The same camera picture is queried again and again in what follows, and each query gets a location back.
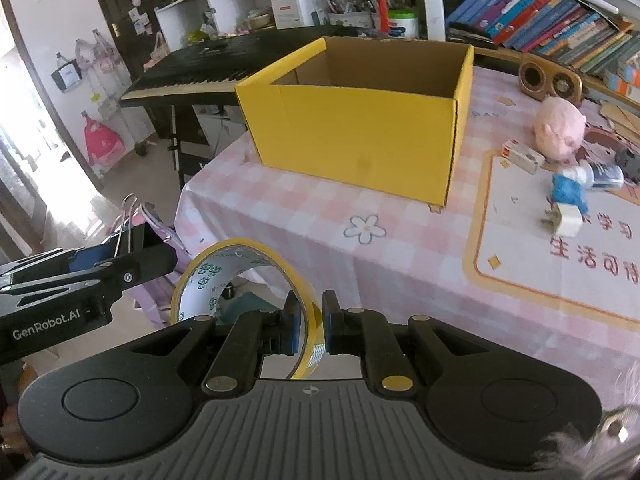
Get yellow cardboard box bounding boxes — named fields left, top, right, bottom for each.
left=235, top=36, right=475, bottom=213

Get white blue hanging bag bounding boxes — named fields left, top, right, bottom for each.
left=51, top=52, right=84, bottom=93

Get green-lid plastic tub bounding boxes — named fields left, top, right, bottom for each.
left=387, top=8, right=420, bottom=39

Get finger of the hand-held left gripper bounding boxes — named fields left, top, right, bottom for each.
left=0, top=245, right=127, bottom=283
left=0, top=246, right=179, bottom=311

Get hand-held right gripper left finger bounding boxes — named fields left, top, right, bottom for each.
left=131, top=291, right=307, bottom=397

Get yellow tape roll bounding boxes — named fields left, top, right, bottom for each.
left=171, top=239, right=325, bottom=380

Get white pen holder with pens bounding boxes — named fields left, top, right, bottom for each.
left=325, top=0, right=380, bottom=28

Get blue fuzzy toy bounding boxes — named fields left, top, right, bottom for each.
left=550, top=172, right=591, bottom=216

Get wooden retro radio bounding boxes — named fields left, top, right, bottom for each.
left=518, top=55, right=584, bottom=106

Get black binder clip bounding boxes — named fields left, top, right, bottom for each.
left=118, top=194, right=174, bottom=261

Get cardboard sheets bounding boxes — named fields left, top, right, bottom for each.
left=599, top=100, right=640, bottom=137

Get pale fluffy keychain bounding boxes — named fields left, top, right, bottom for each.
left=534, top=370, right=640, bottom=480

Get white box with red label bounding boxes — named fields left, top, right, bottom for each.
left=271, top=0, right=311, bottom=30

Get white staple box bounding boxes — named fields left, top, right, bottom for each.
left=501, top=139, right=546, bottom=176

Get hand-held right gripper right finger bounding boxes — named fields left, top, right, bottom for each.
left=322, top=290, right=506, bottom=399

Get pink backpack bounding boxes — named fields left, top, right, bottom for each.
left=82, top=112, right=126, bottom=167

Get white shelf unit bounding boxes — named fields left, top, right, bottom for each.
left=154, top=0, right=640, bottom=61

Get white plug adapter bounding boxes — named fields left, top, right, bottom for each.
left=539, top=203, right=584, bottom=239

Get black electronic keyboard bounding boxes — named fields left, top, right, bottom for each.
left=119, top=27, right=362, bottom=109

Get black keyboard stand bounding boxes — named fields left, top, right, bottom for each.
left=167, top=104, right=251, bottom=196

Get small spray bottle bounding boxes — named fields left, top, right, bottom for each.
left=575, top=160, right=626, bottom=192

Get dark wooden door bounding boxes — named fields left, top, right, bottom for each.
left=84, top=0, right=187, bottom=92

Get pink plush pig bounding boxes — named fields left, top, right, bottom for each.
left=532, top=96, right=587, bottom=163

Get row of colourful books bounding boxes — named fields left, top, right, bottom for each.
left=445, top=0, right=640, bottom=97

